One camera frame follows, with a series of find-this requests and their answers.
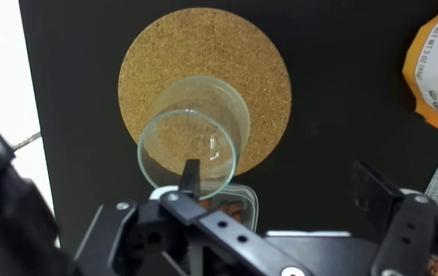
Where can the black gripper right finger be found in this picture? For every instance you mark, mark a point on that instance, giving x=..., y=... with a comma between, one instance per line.
x=419, y=234

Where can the clear glass cup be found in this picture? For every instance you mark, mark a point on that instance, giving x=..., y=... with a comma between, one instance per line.
x=189, y=142

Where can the orange food pouch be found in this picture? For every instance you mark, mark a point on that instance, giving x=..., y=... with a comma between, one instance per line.
x=436, y=66

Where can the round cork mat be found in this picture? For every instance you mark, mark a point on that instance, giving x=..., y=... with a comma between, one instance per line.
x=204, y=46

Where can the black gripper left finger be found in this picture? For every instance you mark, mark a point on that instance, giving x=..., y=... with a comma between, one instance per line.
x=198, y=234

